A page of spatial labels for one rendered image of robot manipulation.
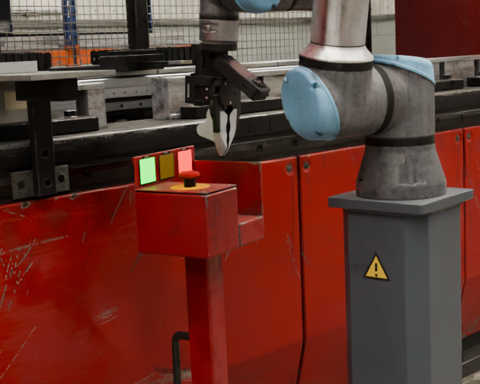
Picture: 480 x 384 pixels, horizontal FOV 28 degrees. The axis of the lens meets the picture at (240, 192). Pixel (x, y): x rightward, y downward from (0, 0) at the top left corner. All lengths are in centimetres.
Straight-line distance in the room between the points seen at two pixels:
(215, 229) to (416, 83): 44
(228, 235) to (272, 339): 60
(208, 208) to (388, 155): 34
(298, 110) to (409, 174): 22
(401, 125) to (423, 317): 31
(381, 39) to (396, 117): 883
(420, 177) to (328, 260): 88
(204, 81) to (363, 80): 41
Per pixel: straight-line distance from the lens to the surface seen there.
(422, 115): 157
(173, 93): 217
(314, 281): 238
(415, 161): 157
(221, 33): 178
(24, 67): 185
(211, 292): 181
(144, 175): 178
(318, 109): 145
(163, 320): 205
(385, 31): 1034
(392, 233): 156
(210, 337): 183
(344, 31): 147
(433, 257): 158
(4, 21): 195
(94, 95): 204
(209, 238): 170
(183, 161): 189
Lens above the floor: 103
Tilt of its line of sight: 9 degrees down
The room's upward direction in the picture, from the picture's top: 3 degrees counter-clockwise
